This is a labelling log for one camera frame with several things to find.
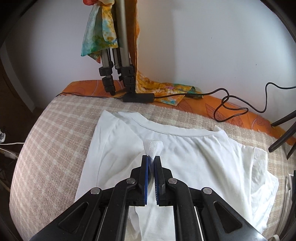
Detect white t-shirt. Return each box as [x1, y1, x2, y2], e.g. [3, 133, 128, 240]
[76, 111, 279, 232]

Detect beige checked bed blanket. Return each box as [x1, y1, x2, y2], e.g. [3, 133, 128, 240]
[9, 93, 296, 241]

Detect orange patterned bed sheet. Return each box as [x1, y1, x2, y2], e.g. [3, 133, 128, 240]
[61, 80, 285, 139]

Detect grey folded tripod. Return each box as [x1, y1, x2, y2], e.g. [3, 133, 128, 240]
[99, 1, 135, 96]

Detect black mini tripod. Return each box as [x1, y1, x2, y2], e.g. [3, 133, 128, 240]
[268, 111, 296, 153]

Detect colourful floral scarf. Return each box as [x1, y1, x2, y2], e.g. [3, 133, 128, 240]
[81, 1, 202, 105]

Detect black cable control box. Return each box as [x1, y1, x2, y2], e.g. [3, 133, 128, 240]
[122, 93, 154, 103]

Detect black power cable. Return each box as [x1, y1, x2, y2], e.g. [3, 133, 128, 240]
[55, 81, 296, 123]

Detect white charger cable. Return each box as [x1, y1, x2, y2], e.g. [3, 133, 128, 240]
[0, 129, 25, 160]

